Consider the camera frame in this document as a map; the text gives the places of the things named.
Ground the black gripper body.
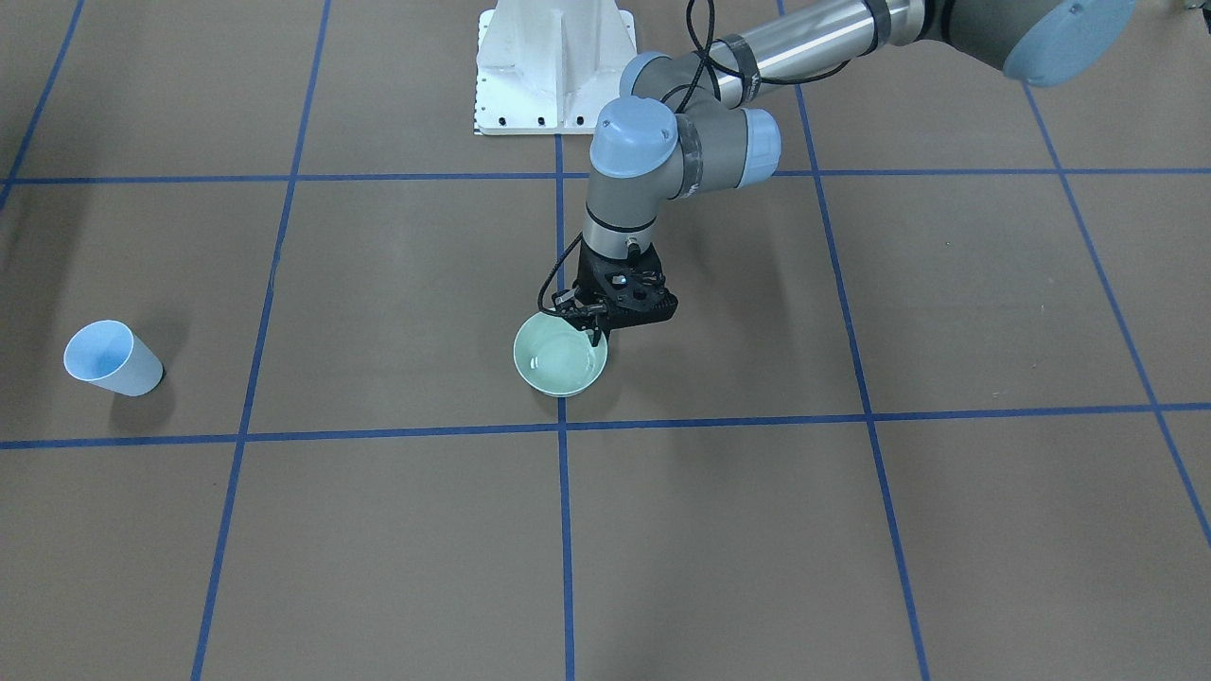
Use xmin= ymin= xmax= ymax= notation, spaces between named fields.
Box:
xmin=551 ymin=244 xmax=678 ymax=332

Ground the pale green ceramic bowl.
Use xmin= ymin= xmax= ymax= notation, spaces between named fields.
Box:
xmin=512 ymin=313 xmax=609 ymax=397

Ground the light blue plastic cup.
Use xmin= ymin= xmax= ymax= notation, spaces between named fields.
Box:
xmin=63 ymin=320 xmax=165 ymax=397

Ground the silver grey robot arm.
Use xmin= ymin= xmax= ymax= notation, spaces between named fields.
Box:
xmin=536 ymin=1 xmax=1133 ymax=345

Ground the white pedestal column base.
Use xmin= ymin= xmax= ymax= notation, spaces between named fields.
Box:
xmin=474 ymin=1 xmax=639 ymax=135

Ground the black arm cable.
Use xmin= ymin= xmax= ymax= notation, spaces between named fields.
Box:
xmin=536 ymin=0 xmax=853 ymax=315

